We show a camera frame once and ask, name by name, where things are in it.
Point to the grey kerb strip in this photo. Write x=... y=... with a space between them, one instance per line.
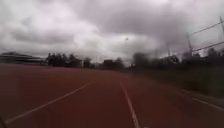
x=206 y=96

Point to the long low building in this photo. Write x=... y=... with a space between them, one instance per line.
x=20 y=59

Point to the row of dark trees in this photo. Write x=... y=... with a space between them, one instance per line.
x=61 y=60

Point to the red running track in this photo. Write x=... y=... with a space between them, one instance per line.
x=90 y=106

